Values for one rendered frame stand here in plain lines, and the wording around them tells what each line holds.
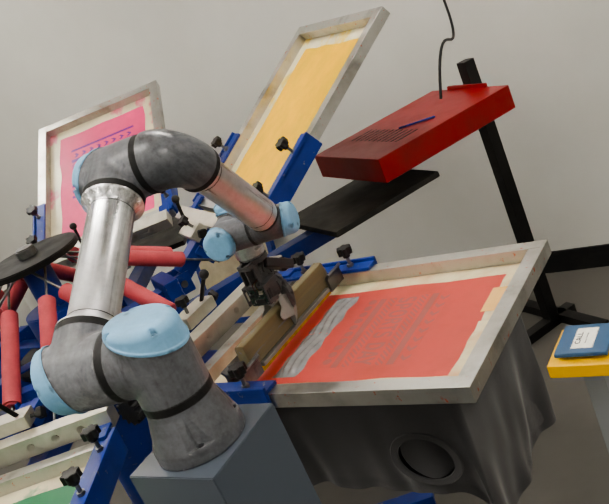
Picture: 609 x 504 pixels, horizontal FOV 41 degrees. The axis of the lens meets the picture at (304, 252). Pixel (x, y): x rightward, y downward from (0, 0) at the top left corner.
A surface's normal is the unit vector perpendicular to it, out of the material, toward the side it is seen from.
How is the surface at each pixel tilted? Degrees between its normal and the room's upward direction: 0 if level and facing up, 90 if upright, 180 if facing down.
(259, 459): 90
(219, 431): 72
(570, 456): 0
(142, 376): 90
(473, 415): 91
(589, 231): 90
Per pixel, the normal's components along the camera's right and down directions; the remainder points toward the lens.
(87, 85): -0.47, 0.48
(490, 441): 0.82, -0.07
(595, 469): -0.38, -0.87
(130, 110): -0.33, -0.55
